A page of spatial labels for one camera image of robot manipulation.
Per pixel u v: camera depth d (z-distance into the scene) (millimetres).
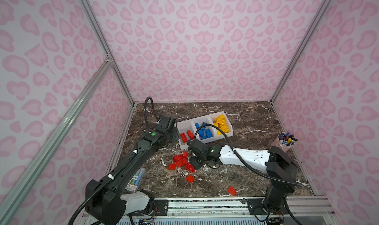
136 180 817
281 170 445
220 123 1012
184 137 977
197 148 633
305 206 750
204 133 996
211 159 584
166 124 595
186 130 1008
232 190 786
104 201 379
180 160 889
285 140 825
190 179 825
